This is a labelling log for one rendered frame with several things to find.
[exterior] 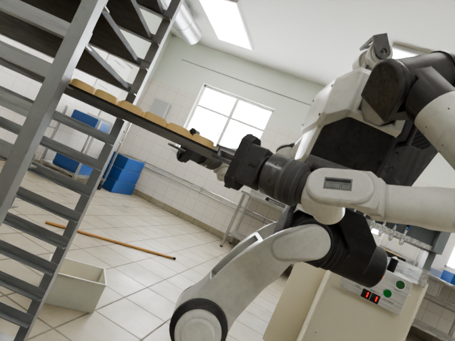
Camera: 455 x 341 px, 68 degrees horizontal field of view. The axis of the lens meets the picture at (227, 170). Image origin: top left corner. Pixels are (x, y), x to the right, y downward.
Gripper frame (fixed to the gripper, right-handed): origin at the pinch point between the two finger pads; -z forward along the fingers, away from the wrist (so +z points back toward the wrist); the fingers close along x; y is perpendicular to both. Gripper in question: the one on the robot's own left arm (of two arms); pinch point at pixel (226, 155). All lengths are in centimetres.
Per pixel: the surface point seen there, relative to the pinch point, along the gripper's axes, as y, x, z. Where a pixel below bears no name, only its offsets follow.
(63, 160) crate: -227, -70, -356
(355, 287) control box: -89, -23, 28
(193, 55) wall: -402, 179, -389
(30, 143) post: 24.5, -14.2, -26.3
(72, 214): -13, -36, -51
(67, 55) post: 25.0, 4.3, -27.1
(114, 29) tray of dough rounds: 10.9, 17.5, -37.8
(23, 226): -7, -46, -62
